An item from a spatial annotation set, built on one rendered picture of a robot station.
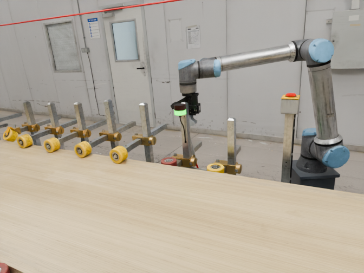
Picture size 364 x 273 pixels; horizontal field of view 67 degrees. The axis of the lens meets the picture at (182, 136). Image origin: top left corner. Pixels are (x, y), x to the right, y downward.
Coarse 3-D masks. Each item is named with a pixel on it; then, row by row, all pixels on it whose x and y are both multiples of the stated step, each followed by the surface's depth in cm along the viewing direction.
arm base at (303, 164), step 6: (300, 156) 186; (300, 162) 184; (306, 162) 180; (312, 162) 178; (318, 162) 177; (300, 168) 183; (306, 168) 179; (312, 168) 178; (318, 168) 177; (324, 168) 178
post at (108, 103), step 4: (108, 100) 160; (104, 104) 161; (108, 104) 160; (112, 104) 163; (108, 108) 161; (112, 108) 163; (108, 112) 162; (112, 112) 164; (108, 116) 163; (112, 116) 164; (108, 120) 164; (112, 120) 164; (108, 124) 165; (112, 124) 164; (108, 128) 166; (112, 128) 165; (112, 132) 166; (112, 144) 169; (116, 144) 170; (112, 148) 170
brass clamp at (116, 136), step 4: (100, 132) 170; (104, 132) 170; (108, 132) 169; (116, 132) 168; (108, 136) 167; (112, 136) 166; (116, 136) 165; (120, 136) 168; (108, 140) 169; (112, 140) 167; (116, 140) 166
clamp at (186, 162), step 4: (172, 156) 153; (176, 156) 152; (180, 156) 152; (192, 156) 151; (184, 160) 149; (188, 160) 147; (192, 160) 147; (196, 160) 150; (184, 164) 149; (188, 164) 148; (192, 164) 147; (196, 164) 151
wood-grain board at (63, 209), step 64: (0, 192) 120; (64, 192) 116; (128, 192) 113; (192, 192) 109; (256, 192) 106; (320, 192) 103; (0, 256) 83; (64, 256) 81; (128, 256) 79; (192, 256) 77; (256, 256) 76; (320, 256) 74
